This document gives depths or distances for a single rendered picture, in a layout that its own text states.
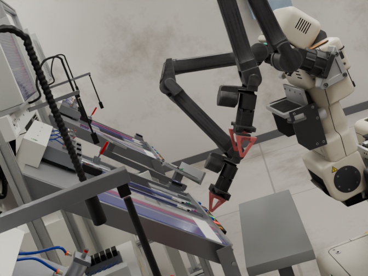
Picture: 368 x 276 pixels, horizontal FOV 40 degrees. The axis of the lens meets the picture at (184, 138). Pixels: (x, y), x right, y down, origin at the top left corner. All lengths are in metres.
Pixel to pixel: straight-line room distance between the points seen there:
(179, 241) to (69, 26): 4.05
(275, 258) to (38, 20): 4.22
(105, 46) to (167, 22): 0.69
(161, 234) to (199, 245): 0.13
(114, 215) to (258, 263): 0.55
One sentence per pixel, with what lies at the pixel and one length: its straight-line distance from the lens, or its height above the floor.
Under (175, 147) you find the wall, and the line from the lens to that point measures 5.48.
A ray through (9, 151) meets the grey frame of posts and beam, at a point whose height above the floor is 1.28.
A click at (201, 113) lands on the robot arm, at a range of 2.00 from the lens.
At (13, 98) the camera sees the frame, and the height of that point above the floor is 1.41.
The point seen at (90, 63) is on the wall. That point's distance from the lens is 5.45.
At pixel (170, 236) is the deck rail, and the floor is 0.85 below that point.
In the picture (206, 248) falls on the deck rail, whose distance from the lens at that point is 1.69.
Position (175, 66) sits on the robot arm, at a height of 1.31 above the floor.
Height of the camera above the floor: 1.47
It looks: 12 degrees down
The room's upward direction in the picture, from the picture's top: 20 degrees counter-clockwise
